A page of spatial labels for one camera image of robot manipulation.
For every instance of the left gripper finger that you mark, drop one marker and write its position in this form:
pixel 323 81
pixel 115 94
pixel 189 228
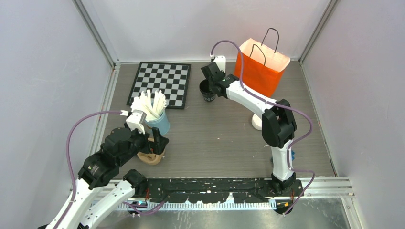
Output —
pixel 156 134
pixel 161 143

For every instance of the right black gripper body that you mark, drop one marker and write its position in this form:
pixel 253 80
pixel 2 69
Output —
pixel 224 74

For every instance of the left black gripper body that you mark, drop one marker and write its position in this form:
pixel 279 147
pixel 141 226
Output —
pixel 140 142

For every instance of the black paper cup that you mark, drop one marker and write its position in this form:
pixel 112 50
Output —
pixel 208 95

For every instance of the white cup lid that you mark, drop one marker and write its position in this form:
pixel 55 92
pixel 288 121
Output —
pixel 256 122

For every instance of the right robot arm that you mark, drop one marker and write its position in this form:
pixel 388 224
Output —
pixel 278 122

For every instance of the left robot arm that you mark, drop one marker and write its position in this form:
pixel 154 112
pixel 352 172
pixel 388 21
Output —
pixel 121 145

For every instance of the light blue cup holder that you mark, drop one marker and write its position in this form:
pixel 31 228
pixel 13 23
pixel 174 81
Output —
pixel 161 123

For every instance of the tan cardboard cup carrier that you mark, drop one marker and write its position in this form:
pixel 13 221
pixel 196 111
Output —
pixel 151 159

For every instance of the black white chessboard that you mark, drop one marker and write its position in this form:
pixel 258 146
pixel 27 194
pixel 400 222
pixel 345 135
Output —
pixel 172 79

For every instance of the orange paper bag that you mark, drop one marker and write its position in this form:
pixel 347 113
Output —
pixel 260 66

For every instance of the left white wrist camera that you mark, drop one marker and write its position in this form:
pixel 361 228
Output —
pixel 135 120

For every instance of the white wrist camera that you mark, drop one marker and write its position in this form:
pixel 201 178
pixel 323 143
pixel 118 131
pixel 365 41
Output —
pixel 220 60
pixel 135 120

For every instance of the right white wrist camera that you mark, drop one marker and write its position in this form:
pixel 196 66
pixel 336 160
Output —
pixel 220 60

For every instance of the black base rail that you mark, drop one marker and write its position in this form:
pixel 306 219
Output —
pixel 215 190

